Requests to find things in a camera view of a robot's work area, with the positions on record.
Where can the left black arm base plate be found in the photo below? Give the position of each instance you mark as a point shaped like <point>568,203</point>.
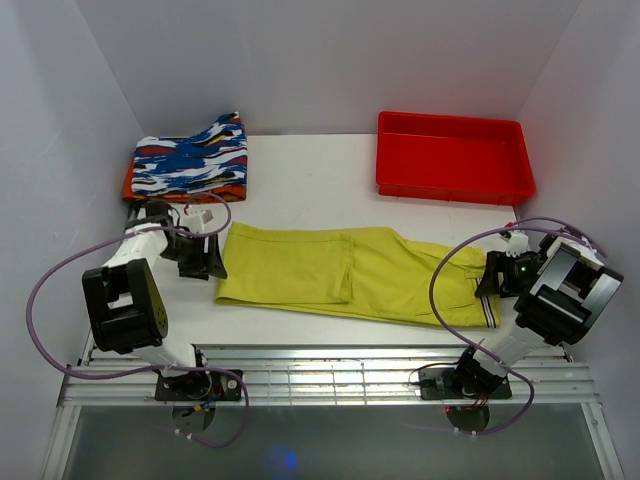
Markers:
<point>225,385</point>

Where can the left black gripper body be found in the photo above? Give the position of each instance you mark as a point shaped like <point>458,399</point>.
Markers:
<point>190,255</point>

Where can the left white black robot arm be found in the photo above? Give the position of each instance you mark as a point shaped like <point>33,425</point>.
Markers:
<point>126,312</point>

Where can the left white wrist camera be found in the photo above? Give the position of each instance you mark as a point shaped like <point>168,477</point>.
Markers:
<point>199,223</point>

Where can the red plastic tray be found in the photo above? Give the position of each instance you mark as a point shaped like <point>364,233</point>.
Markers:
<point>452,158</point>

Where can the aluminium rail frame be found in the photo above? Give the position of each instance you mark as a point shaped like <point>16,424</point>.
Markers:
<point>324,412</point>

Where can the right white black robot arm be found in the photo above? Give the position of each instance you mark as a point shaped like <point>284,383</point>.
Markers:
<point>560,292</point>

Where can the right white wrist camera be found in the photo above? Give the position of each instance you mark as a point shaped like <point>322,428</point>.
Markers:
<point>517,243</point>

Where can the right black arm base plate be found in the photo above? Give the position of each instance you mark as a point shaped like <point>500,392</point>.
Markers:
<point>450,383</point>

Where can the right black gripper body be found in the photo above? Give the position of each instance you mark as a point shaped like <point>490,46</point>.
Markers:
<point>517,272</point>

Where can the yellow-green trousers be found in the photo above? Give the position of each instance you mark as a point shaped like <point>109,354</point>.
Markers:
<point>369,273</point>

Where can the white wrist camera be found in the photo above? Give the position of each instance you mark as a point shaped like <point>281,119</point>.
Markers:
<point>199,223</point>
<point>517,243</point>

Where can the folded multicolour patterned trousers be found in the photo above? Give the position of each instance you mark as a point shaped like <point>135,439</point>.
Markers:
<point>172,169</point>

